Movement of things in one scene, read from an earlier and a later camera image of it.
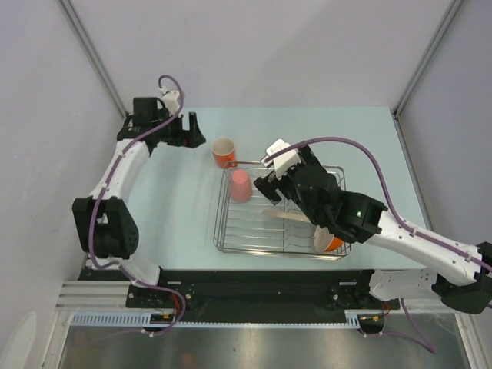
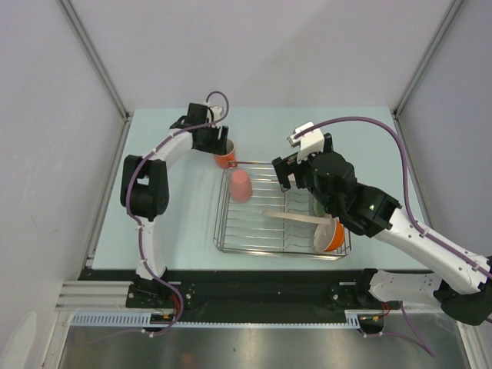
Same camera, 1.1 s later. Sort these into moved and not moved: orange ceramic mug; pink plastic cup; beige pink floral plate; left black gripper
Moved: left black gripper
Not moved: beige pink floral plate; pink plastic cup; orange ceramic mug
